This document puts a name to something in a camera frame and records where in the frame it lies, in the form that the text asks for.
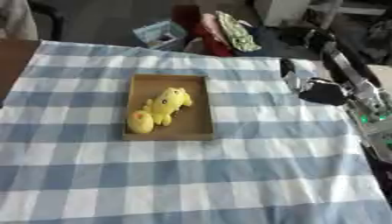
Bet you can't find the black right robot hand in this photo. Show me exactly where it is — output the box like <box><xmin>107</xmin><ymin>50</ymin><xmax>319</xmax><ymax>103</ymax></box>
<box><xmin>278</xmin><ymin>58</ymin><xmax>351</xmax><ymax>107</ymax></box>

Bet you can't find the tan cardboard box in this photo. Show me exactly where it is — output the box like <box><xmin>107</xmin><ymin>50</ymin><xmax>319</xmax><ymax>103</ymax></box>
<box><xmin>121</xmin><ymin>73</ymin><xmax>216</xmax><ymax>142</ymax></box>

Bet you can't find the light blue storage box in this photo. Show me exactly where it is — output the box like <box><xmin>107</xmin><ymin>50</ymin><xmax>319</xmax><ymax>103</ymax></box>
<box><xmin>131</xmin><ymin>20</ymin><xmax>189</xmax><ymax>50</ymax></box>

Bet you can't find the white cabinet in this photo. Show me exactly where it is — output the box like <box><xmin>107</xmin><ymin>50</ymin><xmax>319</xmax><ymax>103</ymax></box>
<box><xmin>252</xmin><ymin>0</ymin><xmax>312</xmax><ymax>28</ymax></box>

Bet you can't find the green patterned cloth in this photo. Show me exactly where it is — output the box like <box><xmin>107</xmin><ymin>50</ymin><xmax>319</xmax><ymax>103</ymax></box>
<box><xmin>214</xmin><ymin>10</ymin><xmax>263</xmax><ymax>53</ymax></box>

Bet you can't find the red fabric bag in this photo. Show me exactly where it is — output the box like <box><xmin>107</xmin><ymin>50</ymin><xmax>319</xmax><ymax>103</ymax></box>
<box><xmin>170</xmin><ymin>4</ymin><xmax>236</xmax><ymax>58</ymax></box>

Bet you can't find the yellow soft toy animal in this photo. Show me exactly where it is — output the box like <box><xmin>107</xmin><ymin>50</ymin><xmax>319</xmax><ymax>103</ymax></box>
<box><xmin>141</xmin><ymin>87</ymin><xmax>195</xmax><ymax>127</ymax></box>

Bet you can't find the yellow toy fruit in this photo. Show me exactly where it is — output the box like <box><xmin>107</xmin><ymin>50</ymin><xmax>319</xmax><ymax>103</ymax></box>
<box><xmin>125</xmin><ymin>109</ymin><xmax>157</xmax><ymax>135</ymax></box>

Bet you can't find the black chair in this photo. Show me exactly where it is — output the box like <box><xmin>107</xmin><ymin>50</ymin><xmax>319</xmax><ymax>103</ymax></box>
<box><xmin>27</xmin><ymin>0</ymin><xmax>67</xmax><ymax>42</ymax></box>

